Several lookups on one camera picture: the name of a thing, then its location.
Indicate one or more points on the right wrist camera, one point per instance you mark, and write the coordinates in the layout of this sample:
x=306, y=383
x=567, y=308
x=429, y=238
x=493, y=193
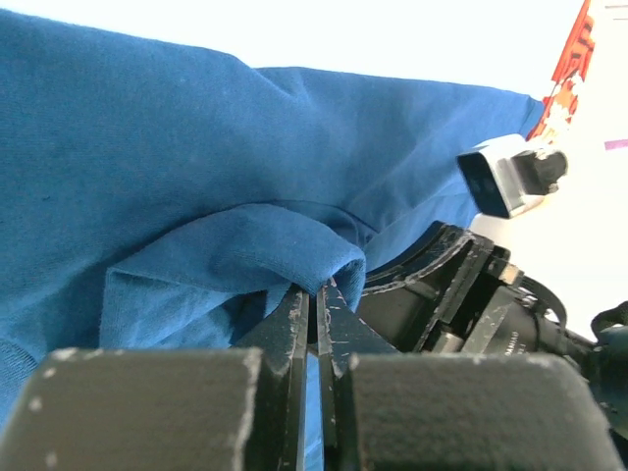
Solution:
x=508, y=175

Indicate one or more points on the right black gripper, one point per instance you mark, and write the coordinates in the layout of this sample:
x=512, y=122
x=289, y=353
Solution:
x=455, y=291

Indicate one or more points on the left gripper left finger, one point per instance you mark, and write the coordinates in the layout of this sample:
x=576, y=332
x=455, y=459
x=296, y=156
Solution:
x=239, y=408

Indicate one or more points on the red folded Coca-Cola t shirt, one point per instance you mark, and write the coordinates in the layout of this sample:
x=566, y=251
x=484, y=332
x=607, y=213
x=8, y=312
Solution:
x=567, y=80

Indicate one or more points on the blue t shirt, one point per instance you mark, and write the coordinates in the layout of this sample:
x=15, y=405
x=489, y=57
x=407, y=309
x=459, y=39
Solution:
x=155, y=195

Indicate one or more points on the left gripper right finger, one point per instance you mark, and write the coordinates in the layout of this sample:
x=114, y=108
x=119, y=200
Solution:
x=386, y=410

